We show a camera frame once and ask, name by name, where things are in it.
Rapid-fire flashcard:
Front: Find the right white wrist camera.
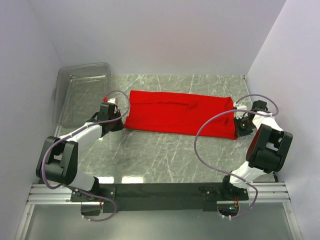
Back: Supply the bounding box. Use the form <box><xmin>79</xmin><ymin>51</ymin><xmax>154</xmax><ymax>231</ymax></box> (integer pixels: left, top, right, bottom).
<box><xmin>233</xmin><ymin>103</ymin><xmax>247</xmax><ymax>119</ymax></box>

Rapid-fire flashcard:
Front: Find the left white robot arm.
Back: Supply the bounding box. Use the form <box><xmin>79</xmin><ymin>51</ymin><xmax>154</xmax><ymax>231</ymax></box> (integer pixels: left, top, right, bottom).
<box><xmin>35</xmin><ymin>98</ymin><xmax>124</xmax><ymax>201</ymax></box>

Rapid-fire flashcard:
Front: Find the black base beam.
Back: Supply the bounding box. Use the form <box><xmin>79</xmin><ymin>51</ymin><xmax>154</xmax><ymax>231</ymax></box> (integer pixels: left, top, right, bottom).
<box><xmin>70</xmin><ymin>183</ymin><xmax>251</xmax><ymax>216</ymax></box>

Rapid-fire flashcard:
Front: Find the red t shirt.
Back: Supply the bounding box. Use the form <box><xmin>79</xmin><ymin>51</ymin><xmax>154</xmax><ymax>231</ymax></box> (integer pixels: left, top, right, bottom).
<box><xmin>124</xmin><ymin>90</ymin><xmax>237</xmax><ymax>140</ymax></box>

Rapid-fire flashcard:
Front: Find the aluminium rail frame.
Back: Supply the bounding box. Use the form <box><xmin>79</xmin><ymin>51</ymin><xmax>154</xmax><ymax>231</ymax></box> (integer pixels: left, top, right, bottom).
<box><xmin>26</xmin><ymin>124</ymin><xmax>292</xmax><ymax>206</ymax></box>

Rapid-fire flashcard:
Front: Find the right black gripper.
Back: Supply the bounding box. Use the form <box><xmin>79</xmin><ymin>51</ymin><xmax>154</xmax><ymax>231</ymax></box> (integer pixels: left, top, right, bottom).
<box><xmin>233</xmin><ymin>115</ymin><xmax>257</xmax><ymax>138</ymax></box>

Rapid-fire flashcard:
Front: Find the clear plastic bin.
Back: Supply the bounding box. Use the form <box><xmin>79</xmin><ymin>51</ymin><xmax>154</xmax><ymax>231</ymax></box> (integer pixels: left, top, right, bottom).
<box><xmin>52</xmin><ymin>62</ymin><xmax>111</xmax><ymax>128</ymax></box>

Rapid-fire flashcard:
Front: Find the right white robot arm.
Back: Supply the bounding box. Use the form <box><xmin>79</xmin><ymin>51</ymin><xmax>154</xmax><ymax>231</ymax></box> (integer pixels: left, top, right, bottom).
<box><xmin>219</xmin><ymin>100</ymin><xmax>293</xmax><ymax>200</ymax></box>

